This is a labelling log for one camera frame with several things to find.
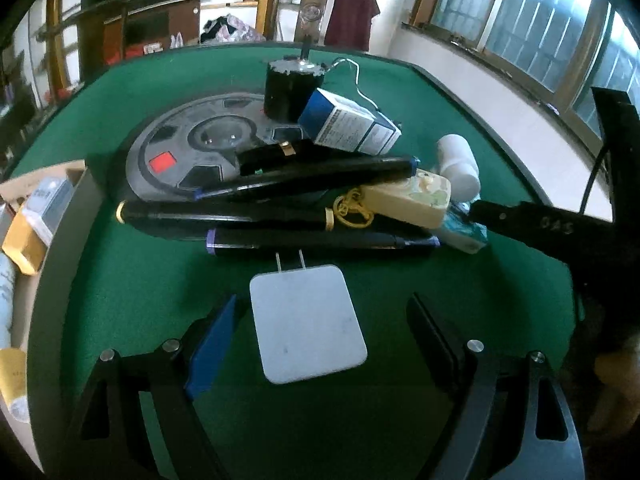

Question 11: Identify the white power adapter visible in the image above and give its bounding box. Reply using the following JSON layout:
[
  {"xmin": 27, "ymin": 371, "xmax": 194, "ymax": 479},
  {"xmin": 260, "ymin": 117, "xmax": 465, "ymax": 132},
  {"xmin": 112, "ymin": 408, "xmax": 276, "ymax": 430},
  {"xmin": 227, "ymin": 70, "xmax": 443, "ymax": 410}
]
[{"xmin": 250, "ymin": 252, "xmax": 368, "ymax": 385}]

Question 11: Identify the black pen purple cap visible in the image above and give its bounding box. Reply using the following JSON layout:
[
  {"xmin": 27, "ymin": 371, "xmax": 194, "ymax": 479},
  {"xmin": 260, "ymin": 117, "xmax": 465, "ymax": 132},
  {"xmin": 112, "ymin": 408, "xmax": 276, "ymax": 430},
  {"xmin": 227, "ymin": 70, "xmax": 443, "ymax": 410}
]
[{"xmin": 205, "ymin": 228, "xmax": 440, "ymax": 256}]

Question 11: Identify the black pen gold band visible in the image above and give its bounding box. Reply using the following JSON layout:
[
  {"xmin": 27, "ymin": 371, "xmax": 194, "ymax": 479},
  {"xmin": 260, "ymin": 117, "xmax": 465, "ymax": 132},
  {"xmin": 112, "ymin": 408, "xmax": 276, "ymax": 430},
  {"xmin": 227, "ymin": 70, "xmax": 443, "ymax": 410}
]
[{"xmin": 115, "ymin": 200, "xmax": 335, "ymax": 232}]

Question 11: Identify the white medicine bottle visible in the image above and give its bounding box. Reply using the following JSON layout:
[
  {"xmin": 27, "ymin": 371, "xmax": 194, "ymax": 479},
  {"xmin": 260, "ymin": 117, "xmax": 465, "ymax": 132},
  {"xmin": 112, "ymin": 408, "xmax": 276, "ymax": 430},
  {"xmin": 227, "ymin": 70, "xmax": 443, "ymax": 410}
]
[{"xmin": 437, "ymin": 133, "xmax": 480, "ymax": 203}]

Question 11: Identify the grey barcode box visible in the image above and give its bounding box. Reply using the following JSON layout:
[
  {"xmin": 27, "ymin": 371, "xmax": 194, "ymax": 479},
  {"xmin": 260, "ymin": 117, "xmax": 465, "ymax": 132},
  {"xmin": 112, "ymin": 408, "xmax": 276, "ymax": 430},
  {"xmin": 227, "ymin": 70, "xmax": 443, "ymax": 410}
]
[{"xmin": 22, "ymin": 177, "xmax": 74, "ymax": 247}]

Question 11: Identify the blue white medicine box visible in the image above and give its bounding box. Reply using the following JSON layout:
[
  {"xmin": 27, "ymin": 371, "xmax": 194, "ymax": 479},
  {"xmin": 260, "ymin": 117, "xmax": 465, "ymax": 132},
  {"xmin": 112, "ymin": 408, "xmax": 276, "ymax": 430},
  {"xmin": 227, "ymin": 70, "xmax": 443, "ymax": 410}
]
[{"xmin": 298, "ymin": 89, "xmax": 401, "ymax": 156}]

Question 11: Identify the person right hand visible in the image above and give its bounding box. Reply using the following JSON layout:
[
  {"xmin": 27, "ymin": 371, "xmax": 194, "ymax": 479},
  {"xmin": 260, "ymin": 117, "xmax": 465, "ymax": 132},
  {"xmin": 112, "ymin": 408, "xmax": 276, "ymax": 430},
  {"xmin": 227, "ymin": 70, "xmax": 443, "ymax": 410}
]
[{"xmin": 588, "ymin": 335, "xmax": 639, "ymax": 436}]

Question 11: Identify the light blue tissue pack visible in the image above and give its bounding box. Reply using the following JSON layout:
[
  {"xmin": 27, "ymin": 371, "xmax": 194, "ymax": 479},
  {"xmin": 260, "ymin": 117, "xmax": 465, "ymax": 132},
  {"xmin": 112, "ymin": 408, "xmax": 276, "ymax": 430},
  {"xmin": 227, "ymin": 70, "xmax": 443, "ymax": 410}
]
[{"xmin": 432, "ymin": 203, "xmax": 488, "ymax": 255}]

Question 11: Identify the cream yellow cartoon case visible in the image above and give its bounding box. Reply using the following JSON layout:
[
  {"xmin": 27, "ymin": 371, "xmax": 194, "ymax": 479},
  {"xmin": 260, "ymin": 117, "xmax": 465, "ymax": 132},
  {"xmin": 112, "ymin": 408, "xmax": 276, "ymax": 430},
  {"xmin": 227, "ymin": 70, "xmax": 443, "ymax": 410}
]
[{"xmin": 360, "ymin": 169, "xmax": 451, "ymax": 230}]

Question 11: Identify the cardboard box tray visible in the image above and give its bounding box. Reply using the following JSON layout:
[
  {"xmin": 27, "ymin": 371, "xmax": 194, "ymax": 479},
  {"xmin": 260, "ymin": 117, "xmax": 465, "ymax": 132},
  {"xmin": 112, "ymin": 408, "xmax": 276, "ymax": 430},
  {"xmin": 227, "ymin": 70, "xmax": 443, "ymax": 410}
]
[{"xmin": 1, "ymin": 160, "xmax": 103, "ymax": 474}]

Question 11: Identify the black pen blue cap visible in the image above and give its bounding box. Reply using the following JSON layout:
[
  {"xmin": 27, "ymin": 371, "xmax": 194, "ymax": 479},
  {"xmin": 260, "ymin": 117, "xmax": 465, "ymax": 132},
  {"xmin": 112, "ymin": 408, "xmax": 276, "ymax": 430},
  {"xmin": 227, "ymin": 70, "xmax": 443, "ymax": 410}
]
[{"xmin": 193, "ymin": 156, "xmax": 420, "ymax": 202}]

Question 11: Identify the white tube bottle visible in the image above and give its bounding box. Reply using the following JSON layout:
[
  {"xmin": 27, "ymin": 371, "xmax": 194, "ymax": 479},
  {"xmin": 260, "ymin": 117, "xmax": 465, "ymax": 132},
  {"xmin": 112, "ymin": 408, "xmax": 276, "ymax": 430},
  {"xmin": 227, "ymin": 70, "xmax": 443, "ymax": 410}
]
[{"xmin": 0, "ymin": 252, "xmax": 16, "ymax": 349}]

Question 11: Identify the round grey table console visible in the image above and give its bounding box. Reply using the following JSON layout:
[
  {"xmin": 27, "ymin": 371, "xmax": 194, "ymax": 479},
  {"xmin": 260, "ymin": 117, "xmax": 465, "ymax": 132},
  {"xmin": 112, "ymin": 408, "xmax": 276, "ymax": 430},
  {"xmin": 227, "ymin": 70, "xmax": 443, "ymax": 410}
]
[{"xmin": 124, "ymin": 92, "xmax": 305, "ymax": 202}]

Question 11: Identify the small black gold item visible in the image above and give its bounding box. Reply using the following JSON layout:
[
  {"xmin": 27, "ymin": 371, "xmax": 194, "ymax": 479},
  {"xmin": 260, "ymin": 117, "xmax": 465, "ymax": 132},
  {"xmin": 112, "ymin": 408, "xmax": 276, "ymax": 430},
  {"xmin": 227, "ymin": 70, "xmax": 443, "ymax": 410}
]
[{"xmin": 238, "ymin": 139, "xmax": 314, "ymax": 177}]

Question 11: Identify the black cylindrical motor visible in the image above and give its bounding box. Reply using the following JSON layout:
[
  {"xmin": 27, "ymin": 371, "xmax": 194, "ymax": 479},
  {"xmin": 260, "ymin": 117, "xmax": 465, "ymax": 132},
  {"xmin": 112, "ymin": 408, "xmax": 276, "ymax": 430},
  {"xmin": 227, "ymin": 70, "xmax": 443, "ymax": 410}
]
[{"xmin": 264, "ymin": 35, "xmax": 326, "ymax": 124}]

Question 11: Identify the pile of clothes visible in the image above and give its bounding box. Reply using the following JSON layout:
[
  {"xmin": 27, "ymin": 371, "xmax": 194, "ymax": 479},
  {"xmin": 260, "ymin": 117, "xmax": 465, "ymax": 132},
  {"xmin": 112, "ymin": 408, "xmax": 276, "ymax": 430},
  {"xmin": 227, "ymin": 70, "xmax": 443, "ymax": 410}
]
[{"xmin": 200, "ymin": 14, "xmax": 266, "ymax": 44}]

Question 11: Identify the maroon cloth on chair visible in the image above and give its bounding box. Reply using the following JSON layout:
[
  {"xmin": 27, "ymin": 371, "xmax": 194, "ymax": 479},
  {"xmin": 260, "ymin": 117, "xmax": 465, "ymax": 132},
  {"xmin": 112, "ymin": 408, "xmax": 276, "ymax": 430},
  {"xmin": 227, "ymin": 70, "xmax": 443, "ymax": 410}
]
[{"xmin": 324, "ymin": 0, "xmax": 380, "ymax": 52}]

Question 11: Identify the wooden chair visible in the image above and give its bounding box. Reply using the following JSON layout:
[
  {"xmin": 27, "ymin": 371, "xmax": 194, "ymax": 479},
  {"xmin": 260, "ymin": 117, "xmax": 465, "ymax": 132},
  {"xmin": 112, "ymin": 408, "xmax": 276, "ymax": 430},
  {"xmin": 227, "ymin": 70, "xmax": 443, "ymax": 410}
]
[{"xmin": 262, "ymin": 0, "xmax": 329, "ymax": 44}]

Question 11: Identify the yellow keychain cord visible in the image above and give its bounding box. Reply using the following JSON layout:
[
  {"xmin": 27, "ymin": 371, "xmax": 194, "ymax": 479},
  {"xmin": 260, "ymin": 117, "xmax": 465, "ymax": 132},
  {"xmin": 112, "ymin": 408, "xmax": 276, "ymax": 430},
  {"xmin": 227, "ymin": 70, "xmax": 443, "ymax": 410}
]
[{"xmin": 332, "ymin": 187, "xmax": 376, "ymax": 231}]

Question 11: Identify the window with wooden frame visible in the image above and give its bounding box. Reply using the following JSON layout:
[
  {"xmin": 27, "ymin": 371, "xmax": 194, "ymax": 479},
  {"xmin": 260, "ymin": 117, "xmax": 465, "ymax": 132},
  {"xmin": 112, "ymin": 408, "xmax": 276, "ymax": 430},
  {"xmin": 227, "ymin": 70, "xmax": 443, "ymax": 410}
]
[{"xmin": 403, "ymin": 0, "xmax": 639, "ymax": 154}]

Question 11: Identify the white wire with plug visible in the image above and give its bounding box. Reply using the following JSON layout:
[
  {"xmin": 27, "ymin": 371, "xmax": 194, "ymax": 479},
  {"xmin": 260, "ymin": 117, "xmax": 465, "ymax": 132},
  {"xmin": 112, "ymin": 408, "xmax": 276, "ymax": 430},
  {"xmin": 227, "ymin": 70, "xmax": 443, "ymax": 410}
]
[{"xmin": 323, "ymin": 56, "xmax": 404, "ymax": 129}]

